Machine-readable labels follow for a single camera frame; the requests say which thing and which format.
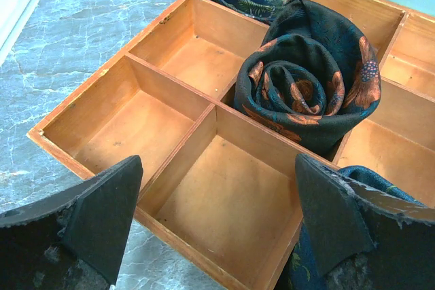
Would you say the wooden compartment tray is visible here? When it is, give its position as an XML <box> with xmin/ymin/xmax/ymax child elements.
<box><xmin>28</xmin><ymin>0</ymin><xmax>434</xmax><ymax>289</ymax></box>

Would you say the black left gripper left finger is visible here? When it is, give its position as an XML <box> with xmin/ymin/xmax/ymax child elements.
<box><xmin>1</xmin><ymin>155</ymin><xmax>143</xmax><ymax>289</ymax></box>

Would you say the navy yellow floral rolled tie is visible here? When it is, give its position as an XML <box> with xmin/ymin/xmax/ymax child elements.
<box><xmin>279</xmin><ymin>165</ymin><xmax>425</xmax><ymax>290</ymax></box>

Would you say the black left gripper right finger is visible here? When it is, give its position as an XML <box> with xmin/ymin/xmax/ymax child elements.
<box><xmin>294</xmin><ymin>153</ymin><xmax>435</xmax><ymax>290</ymax></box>

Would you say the black orange floral rolled tie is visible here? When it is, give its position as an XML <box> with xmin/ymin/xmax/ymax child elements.
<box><xmin>234</xmin><ymin>0</ymin><xmax>381</xmax><ymax>155</ymax></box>

